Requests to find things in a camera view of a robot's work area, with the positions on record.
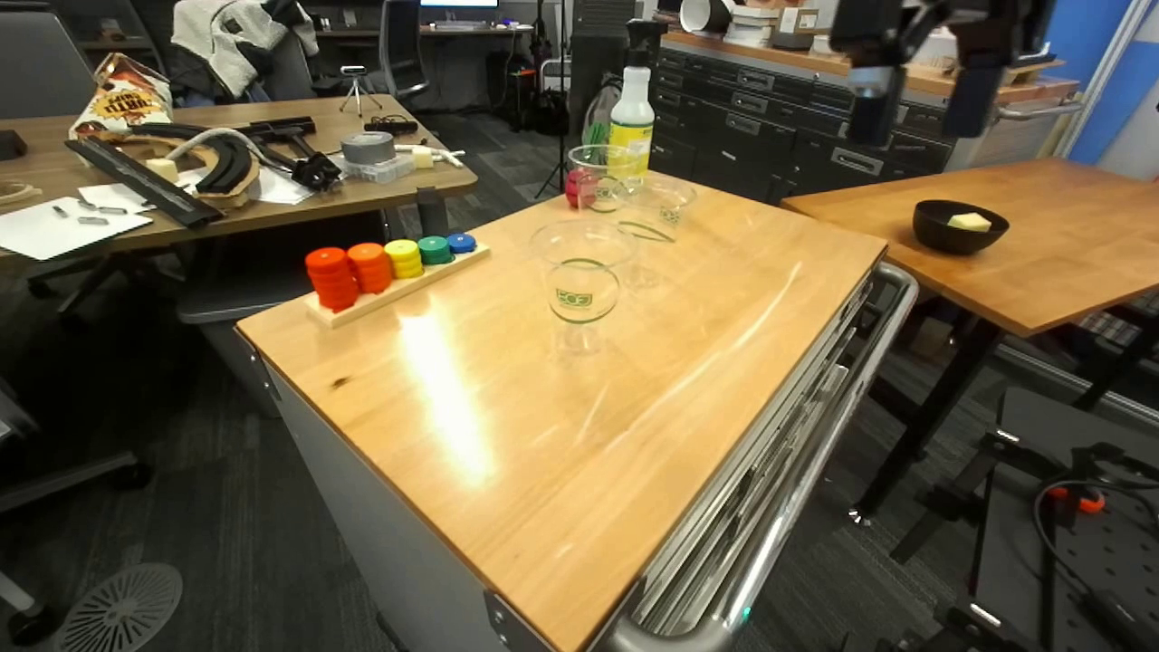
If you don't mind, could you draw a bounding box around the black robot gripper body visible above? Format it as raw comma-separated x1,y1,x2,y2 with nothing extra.
831,0,1045,66

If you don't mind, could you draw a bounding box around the clear plastic cup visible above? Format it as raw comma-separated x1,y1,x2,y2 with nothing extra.
528,213,631,361
609,173,701,255

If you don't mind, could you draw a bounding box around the dark drawer cabinet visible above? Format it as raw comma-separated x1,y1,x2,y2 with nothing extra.
657,29,1082,207

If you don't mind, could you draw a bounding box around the black bowl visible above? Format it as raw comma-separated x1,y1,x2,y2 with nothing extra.
911,197,1014,259

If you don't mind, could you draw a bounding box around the wooden table with black legs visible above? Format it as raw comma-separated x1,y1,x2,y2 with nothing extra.
783,157,1159,530

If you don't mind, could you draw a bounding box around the spray bottle with yellow label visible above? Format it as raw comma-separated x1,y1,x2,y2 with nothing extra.
605,66,661,191

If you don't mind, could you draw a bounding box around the metal tool cart wooden top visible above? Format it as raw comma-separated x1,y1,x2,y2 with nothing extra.
234,167,924,652

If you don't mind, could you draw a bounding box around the yellow stacking disc pile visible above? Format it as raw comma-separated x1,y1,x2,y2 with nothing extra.
382,237,429,282

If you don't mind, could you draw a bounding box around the wooden office desk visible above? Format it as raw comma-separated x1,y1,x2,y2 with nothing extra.
0,92,482,301

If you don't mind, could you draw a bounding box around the grey tape roll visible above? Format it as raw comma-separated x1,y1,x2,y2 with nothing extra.
341,126,403,173

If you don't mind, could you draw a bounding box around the colourful toy blocks row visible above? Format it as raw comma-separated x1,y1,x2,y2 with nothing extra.
302,237,492,331

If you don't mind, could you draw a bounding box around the orange stacking disc pile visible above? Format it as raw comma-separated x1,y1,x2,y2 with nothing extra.
345,238,399,296

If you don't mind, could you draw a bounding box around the red stacking disc pile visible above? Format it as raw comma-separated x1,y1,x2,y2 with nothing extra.
302,242,366,317

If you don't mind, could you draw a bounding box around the black handheld tool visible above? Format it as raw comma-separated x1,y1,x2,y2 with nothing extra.
236,114,345,197

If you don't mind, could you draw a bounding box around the white jacket on chair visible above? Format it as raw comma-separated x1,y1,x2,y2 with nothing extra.
168,0,328,101

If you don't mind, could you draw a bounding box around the long black bar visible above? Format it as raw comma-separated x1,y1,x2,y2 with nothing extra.
67,136,230,231

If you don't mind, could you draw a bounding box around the yellow snack bag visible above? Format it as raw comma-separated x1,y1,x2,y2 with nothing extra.
68,51,174,139

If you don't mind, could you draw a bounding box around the white paper sheet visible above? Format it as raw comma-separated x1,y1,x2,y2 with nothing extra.
0,191,156,264

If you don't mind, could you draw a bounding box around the round floor fan grille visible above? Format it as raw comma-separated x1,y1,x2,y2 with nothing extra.
52,561,189,652

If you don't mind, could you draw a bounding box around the orange clamp handle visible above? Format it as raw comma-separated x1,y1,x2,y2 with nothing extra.
1040,480,1109,521

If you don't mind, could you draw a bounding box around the black curved hose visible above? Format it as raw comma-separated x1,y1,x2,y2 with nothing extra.
178,125,265,204

